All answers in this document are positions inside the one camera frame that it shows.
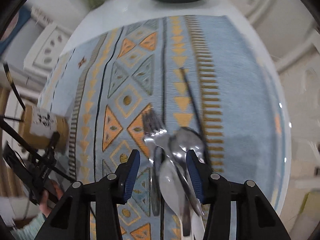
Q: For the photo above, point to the wooden utensil holder cup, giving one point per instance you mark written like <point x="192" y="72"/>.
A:
<point x="38" y="126"/>

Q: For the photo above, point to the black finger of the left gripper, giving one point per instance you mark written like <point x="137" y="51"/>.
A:
<point x="50" y="149"/>

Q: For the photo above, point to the white dining chair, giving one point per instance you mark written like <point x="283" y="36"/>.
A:
<point x="44" y="53"/>

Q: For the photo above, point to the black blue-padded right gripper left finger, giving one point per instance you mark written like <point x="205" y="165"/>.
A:
<point x="70" y="217"/>

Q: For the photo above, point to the silver metal fork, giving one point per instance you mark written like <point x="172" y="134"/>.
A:
<point x="157" y="133"/>

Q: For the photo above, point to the silver metal spoon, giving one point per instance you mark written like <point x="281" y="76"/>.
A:
<point x="180" y="143"/>

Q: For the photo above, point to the black chopstick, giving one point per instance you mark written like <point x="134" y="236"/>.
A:
<point x="197" y="116"/>

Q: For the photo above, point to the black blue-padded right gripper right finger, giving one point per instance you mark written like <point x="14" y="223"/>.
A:
<point x="255" y="216"/>

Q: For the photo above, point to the white ceramic soup spoon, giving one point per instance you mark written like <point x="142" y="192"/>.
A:
<point x="173" y="195"/>

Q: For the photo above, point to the blue patterned woven table mat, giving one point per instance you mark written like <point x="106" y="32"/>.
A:
<point x="104" y="85"/>

